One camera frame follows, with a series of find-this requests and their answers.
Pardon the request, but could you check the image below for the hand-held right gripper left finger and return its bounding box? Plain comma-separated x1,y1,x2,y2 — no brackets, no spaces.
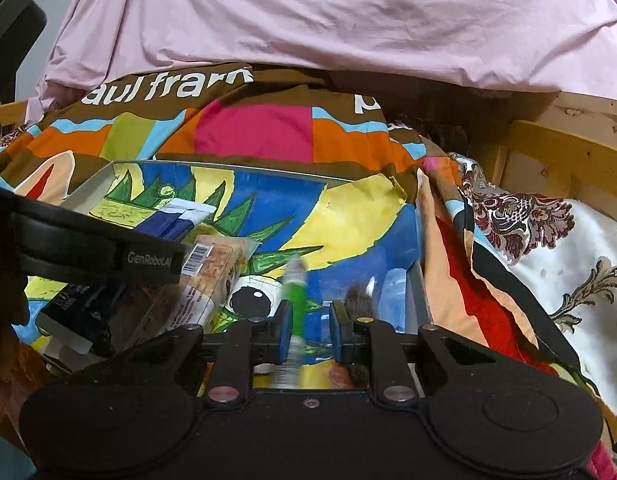
118,300,295,407

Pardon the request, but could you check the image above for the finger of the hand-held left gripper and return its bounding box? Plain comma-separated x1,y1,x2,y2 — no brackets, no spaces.
8,195,187,282

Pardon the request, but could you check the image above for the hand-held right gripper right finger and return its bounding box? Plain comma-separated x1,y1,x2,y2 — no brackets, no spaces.
329,301,520,407

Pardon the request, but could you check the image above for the green squeeze tube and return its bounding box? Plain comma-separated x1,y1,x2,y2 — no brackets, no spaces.
272,255,310,388

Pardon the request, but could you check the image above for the clear packet with barcode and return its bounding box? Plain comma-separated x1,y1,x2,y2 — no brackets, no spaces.
138,234,263,341

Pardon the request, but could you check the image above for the colourful cartoon printed tray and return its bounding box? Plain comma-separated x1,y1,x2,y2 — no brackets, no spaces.
13,162,421,391

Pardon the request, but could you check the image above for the colourful printed blanket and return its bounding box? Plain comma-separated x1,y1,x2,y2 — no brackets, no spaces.
0,62,617,480

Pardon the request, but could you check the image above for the white floral satin quilt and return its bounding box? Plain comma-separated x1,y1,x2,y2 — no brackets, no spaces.
451,152,617,441

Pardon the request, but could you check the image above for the pink bed sheet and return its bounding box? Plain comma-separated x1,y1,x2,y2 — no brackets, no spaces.
38,0,617,107

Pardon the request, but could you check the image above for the wooden bed frame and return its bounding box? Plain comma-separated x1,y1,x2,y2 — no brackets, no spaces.
0,91,617,221

